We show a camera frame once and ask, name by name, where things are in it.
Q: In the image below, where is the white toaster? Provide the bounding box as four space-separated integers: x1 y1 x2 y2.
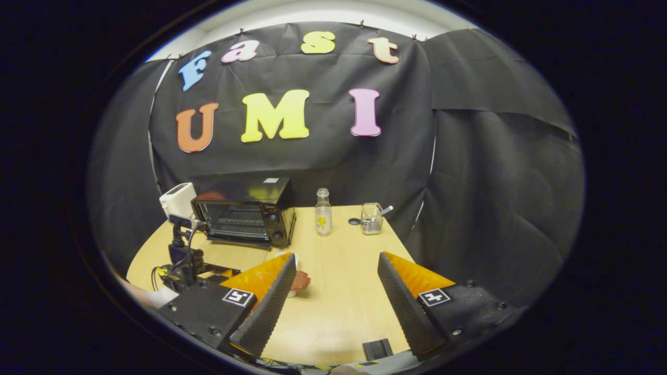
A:
159 182 197 219

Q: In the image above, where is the black backdrop cloth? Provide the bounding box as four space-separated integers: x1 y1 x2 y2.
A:
86 21 585 308

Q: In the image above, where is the clear glass bottle yellow label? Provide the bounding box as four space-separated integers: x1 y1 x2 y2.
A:
315 188 332 236

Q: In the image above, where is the small white plastic tray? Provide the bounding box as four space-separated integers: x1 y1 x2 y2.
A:
275 252 303 299

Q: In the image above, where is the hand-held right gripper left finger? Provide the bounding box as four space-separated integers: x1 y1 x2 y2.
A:
156 252 298 360

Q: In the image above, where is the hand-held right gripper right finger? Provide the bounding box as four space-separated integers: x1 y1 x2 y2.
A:
377 251 522 361

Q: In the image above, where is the clear glass jar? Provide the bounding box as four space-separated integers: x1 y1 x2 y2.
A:
361 203 385 235

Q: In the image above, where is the black electric oven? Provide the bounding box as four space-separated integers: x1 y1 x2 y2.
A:
191 177 297 248

